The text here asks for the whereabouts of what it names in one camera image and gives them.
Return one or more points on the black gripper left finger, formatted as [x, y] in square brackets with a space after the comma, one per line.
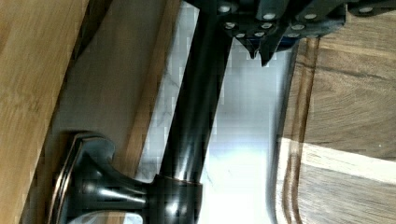
[256, 24]

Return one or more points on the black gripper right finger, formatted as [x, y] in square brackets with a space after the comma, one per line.
[287, 13]

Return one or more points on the wooden cutting board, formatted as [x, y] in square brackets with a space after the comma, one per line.
[337, 150]

